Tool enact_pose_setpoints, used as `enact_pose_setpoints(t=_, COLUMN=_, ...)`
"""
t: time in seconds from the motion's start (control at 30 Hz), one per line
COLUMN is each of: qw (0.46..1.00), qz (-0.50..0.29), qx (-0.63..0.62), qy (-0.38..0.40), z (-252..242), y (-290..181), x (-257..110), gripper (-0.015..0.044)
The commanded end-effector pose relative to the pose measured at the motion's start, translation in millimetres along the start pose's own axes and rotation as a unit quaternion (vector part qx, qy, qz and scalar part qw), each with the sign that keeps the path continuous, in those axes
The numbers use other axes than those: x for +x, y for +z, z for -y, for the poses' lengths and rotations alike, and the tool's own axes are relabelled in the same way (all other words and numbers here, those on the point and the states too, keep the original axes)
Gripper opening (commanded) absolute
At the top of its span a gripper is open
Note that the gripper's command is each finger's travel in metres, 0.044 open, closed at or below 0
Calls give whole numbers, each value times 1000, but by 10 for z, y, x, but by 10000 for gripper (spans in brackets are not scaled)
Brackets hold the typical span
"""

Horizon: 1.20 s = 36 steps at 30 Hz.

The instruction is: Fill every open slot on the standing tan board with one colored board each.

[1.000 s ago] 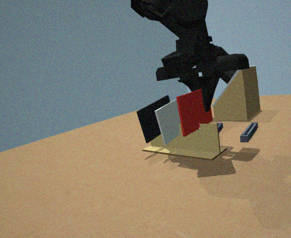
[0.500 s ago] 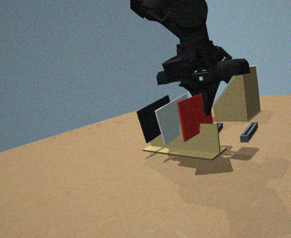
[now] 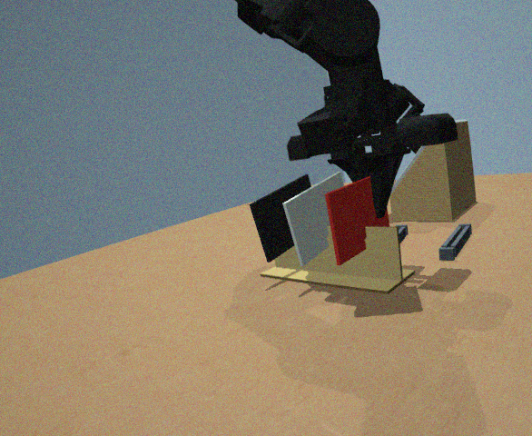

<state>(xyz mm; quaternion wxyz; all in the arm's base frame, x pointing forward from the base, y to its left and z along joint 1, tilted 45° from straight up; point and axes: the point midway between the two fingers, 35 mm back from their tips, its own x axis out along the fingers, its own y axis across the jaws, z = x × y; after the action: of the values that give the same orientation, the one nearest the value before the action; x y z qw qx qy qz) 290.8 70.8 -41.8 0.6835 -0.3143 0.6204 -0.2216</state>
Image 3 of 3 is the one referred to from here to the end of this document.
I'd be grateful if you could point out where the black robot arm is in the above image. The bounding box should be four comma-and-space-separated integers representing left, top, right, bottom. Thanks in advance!
235, 0, 425, 154

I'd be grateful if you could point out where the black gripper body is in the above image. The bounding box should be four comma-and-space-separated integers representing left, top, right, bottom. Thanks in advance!
287, 68, 458, 162

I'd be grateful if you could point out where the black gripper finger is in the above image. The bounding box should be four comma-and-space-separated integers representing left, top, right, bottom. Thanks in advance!
361, 148, 411, 218
327, 152, 372, 183

